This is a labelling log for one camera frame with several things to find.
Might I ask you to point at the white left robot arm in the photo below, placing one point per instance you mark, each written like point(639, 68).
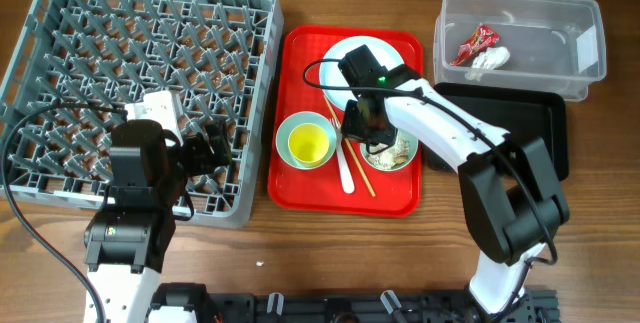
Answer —
point(128, 237)

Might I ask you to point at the red snack wrapper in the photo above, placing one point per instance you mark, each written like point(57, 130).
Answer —
point(482, 38)

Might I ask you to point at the green bowl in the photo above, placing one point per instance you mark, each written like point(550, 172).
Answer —
point(413, 149)

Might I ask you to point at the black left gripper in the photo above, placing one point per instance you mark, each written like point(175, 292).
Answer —
point(203, 161)

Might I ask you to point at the grey dishwasher rack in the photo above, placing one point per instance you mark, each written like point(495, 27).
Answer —
point(81, 61)

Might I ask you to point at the light blue small bowl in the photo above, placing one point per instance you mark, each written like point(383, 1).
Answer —
point(294, 120)

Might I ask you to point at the white napkin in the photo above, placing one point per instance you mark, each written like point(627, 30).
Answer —
point(490, 59)

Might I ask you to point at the yellow plastic cup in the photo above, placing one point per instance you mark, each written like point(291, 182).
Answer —
point(308, 143)

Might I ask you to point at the red plastic tray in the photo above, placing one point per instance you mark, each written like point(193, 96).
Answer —
point(398, 192)

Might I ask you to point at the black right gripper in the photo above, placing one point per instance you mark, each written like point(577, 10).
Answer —
point(350, 127)

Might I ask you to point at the wooden chopstick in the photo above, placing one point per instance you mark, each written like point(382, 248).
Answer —
point(345, 143)

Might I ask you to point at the rice and food scraps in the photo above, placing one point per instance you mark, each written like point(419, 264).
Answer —
point(385, 157)

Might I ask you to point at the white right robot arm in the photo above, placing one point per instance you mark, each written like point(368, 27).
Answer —
point(513, 200)

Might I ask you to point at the black waste tray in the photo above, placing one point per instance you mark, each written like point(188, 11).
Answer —
point(525, 114)

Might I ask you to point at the clear plastic waste bin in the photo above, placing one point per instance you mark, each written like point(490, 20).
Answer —
point(555, 46)

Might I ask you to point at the large light blue plate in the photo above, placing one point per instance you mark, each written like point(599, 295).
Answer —
point(330, 75)

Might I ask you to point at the white plastic fork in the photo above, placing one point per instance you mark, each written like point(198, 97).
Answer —
point(347, 182)

